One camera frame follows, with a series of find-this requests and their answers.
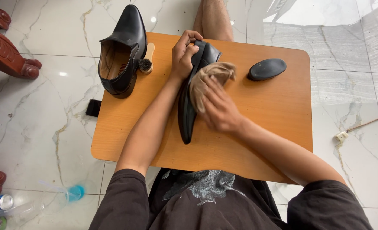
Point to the black leather dress shoe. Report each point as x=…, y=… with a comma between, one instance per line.
x=186, y=118
x=128, y=32

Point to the clear plastic cup blue base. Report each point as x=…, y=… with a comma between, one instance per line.
x=75, y=192

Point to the person's right hand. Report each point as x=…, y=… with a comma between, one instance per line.
x=222, y=111

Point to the person's left hand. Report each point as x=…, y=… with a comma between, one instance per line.
x=181, y=60

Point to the orange wooden low table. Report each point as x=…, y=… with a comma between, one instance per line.
x=265, y=121

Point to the person's black printed shirt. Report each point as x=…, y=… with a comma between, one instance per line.
x=208, y=204

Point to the person's bare leg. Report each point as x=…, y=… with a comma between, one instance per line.
x=216, y=19

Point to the beige polishing cloth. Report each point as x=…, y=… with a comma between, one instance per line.
x=208, y=75

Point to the black smartphone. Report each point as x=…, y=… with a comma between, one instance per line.
x=93, y=108

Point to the person's right fingers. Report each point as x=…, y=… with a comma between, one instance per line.
x=212, y=91

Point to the small wooden dauber brush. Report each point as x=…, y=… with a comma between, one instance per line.
x=148, y=57

